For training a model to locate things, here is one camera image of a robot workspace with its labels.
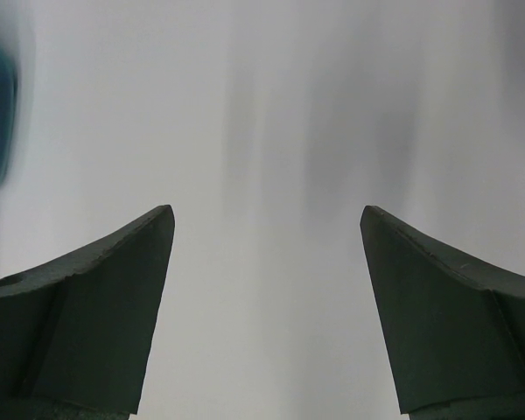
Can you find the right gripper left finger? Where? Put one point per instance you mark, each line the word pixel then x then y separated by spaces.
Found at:
pixel 76 332

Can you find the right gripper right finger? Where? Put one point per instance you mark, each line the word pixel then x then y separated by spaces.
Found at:
pixel 453 325

